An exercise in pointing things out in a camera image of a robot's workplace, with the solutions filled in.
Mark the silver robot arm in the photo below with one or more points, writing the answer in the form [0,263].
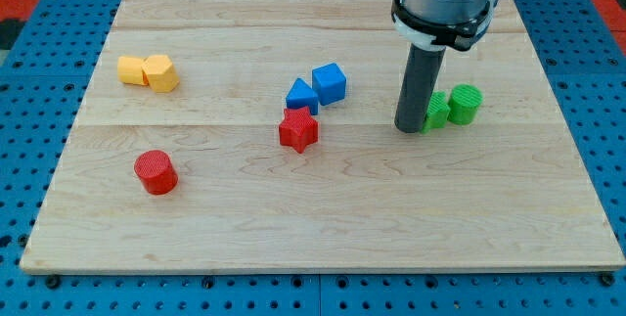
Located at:
[433,25]

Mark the red star block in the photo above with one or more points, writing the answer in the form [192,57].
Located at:
[298,129]

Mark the blue triangle block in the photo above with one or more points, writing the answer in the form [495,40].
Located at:
[302,95]

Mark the blue cube block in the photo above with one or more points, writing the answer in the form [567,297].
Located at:
[329,82]

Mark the wooden board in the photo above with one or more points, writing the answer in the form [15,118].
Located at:
[506,193]

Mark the green star block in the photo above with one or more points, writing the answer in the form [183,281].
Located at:
[436,113]

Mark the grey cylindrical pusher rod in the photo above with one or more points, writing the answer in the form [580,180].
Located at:
[418,82]

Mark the green cylinder block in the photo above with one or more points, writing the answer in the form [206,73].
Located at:
[464,103]

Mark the red cylinder block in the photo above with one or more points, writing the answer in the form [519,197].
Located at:
[156,172]

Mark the yellow hexagon block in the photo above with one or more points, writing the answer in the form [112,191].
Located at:
[160,73]

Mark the yellow cube block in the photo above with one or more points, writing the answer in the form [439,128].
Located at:
[130,70]

